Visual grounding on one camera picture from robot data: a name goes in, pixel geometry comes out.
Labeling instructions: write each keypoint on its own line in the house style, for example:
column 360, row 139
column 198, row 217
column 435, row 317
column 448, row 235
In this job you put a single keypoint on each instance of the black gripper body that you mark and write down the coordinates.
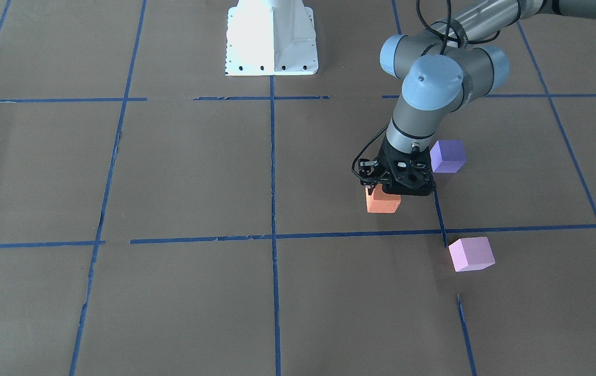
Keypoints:
column 368, row 174

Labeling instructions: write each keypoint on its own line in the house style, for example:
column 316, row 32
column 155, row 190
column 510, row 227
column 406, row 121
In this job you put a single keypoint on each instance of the orange foam cube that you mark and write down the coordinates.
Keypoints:
column 380, row 202

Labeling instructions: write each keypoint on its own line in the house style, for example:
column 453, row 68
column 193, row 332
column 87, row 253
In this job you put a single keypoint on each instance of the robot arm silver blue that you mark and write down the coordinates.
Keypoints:
column 443, row 68

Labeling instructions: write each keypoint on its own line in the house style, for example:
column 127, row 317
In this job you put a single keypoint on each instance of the purple foam cube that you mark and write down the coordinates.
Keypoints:
column 448, row 156

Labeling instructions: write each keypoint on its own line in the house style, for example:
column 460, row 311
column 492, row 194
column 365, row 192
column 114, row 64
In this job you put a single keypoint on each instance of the pink foam cube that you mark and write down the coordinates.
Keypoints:
column 471, row 254

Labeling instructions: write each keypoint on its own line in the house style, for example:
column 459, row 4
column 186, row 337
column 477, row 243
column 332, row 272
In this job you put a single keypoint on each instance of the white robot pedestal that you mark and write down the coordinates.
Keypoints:
column 271, row 38

